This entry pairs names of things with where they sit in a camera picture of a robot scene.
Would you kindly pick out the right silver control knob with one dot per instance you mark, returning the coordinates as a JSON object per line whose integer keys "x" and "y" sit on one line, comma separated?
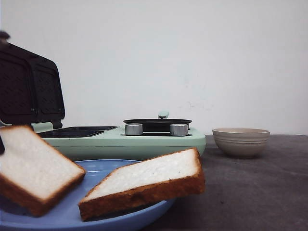
{"x": 179, "y": 130}

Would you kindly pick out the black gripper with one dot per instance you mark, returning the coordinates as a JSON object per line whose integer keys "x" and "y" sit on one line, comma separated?
{"x": 4, "y": 36}

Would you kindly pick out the black round frying pan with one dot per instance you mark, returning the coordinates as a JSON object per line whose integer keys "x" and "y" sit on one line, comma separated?
{"x": 157, "y": 125}

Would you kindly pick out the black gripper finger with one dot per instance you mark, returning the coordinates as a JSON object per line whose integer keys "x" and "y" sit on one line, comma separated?
{"x": 2, "y": 147}

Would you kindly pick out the beige ceramic bowl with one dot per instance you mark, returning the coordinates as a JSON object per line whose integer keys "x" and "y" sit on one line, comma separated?
{"x": 241, "y": 142}

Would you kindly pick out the left silver control knob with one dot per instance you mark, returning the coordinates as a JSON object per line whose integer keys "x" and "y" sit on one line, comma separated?
{"x": 133, "y": 129}

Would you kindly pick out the white bread slice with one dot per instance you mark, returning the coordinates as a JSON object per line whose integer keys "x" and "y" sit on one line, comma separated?
{"x": 150, "y": 181}
{"x": 33, "y": 174}

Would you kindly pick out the mint green pan handle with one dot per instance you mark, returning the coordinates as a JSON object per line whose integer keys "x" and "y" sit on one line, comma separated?
{"x": 163, "y": 114}

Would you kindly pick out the silver control knob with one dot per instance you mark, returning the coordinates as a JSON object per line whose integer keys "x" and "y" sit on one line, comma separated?
{"x": 179, "y": 130}
{"x": 133, "y": 129}

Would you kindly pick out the breakfast maker hinged lid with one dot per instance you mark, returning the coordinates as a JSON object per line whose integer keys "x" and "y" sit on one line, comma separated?
{"x": 30, "y": 88}

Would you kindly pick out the blue plate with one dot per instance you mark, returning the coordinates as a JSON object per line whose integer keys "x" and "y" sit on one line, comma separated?
{"x": 66, "y": 216}

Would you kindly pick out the mint green breakfast maker base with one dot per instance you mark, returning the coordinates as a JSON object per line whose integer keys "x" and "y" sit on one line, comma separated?
{"x": 111, "y": 142}

